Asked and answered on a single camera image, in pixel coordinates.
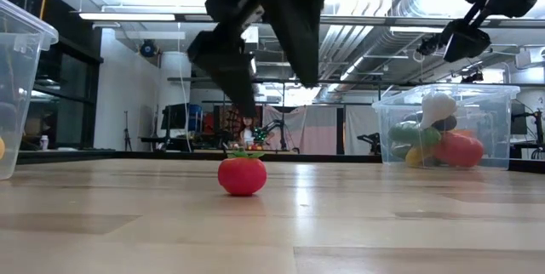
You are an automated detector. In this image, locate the white garlic bulb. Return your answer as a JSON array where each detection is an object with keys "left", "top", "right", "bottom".
[{"left": 419, "top": 91, "right": 459, "bottom": 130}]

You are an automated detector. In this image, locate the purple eggplant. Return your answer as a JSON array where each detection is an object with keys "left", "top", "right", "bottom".
[{"left": 430, "top": 114, "right": 459, "bottom": 133}]

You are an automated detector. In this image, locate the green cucumber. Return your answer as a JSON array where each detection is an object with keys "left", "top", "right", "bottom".
[
  {"left": 390, "top": 144, "right": 414, "bottom": 161},
  {"left": 387, "top": 120, "right": 443, "bottom": 147}
]

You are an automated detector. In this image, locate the ribbed orange-red tomato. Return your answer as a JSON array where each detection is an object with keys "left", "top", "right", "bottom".
[{"left": 430, "top": 131, "right": 485, "bottom": 168}]

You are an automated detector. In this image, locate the yellow squash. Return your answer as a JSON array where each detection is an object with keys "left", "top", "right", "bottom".
[{"left": 404, "top": 145, "right": 435, "bottom": 168}]

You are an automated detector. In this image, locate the white ceiling box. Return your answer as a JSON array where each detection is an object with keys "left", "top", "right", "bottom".
[{"left": 240, "top": 25, "right": 260, "bottom": 44}]

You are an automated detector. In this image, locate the black hanging light cluster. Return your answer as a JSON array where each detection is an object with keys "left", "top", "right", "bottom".
[{"left": 416, "top": 33, "right": 446, "bottom": 57}]

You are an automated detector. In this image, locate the black monitor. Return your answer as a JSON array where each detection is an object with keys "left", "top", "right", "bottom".
[
  {"left": 510, "top": 101, "right": 528, "bottom": 135},
  {"left": 160, "top": 103, "right": 188, "bottom": 131}
]

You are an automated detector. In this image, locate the clear plastic bin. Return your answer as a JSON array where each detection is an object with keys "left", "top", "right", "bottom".
[
  {"left": 371, "top": 83, "right": 521, "bottom": 171},
  {"left": 0, "top": 0, "right": 60, "bottom": 180}
]

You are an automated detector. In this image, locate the blue barrel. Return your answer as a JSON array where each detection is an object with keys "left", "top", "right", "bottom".
[{"left": 186, "top": 103, "right": 204, "bottom": 134}]

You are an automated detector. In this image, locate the blue round reel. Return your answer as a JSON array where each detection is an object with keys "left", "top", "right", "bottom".
[{"left": 140, "top": 39, "right": 158, "bottom": 58}]

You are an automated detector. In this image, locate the small matte red tomato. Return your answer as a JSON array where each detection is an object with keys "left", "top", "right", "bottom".
[{"left": 217, "top": 149, "right": 268, "bottom": 197}]

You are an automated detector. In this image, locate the black tripod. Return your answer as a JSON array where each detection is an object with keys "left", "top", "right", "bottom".
[{"left": 122, "top": 110, "right": 133, "bottom": 152}]

